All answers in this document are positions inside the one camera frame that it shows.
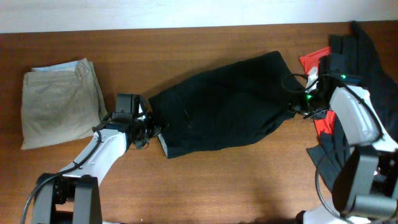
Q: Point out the black shorts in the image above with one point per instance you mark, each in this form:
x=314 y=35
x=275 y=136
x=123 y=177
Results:
x=235 y=105

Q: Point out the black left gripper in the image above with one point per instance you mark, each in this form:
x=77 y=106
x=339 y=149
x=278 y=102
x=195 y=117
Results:
x=147 y=130

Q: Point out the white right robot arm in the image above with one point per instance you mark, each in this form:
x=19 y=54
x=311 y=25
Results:
x=361 y=167

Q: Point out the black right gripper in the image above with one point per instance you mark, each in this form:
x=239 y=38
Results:
x=300 y=106

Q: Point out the black t-shirt with white print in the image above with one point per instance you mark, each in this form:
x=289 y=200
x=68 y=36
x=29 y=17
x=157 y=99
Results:
x=361 y=116

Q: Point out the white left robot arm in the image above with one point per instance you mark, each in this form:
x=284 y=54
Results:
x=72 y=195

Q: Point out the folded beige trousers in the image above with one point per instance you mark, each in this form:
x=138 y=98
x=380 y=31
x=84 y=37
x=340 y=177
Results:
x=60 y=103

